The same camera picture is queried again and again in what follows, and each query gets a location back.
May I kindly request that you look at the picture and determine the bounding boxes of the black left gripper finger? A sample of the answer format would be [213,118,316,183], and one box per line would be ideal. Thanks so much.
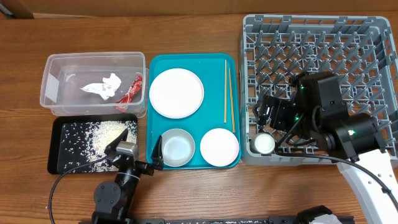
[150,135,164,170]
[104,129,128,154]

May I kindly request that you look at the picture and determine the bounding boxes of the grey bowl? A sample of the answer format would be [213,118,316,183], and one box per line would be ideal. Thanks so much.
[161,128,195,167]

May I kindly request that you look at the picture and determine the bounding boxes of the white cup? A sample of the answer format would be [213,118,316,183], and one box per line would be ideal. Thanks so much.
[250,133,275,154]

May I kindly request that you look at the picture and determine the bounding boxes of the red wrapper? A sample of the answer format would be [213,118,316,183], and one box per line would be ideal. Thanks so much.
[115,75,143,113]

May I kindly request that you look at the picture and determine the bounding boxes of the white napkin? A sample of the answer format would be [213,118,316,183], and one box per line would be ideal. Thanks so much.
[81,73,121,100]

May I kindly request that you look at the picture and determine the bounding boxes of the small white plate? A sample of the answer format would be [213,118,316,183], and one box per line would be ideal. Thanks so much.
[200,128,239,167]

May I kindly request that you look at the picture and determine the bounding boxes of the large white plate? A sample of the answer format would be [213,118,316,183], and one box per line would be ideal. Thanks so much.
[149,68,205,119]

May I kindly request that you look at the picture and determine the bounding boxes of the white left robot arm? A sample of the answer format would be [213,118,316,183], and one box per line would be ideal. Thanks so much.
[91,130,164,223]

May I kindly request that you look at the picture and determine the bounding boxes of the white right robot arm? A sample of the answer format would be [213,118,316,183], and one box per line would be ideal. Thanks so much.
[252,72,397,223]

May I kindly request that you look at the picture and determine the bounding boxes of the scattered rice grains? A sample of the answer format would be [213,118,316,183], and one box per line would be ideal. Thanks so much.
[57,121,137,174]

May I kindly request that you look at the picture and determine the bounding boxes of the black tray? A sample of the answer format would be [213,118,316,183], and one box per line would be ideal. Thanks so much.
[47,114,137,174]

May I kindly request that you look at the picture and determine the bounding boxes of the teal plastic tray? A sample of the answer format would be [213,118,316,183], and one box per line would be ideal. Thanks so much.
[146,53,241,170]

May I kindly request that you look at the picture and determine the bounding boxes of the clear plastic bin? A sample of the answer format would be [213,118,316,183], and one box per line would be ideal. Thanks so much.
[40,52,149,118]

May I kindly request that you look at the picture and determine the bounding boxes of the grey dish rack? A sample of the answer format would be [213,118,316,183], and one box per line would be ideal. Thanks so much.
[239,14,397,166]

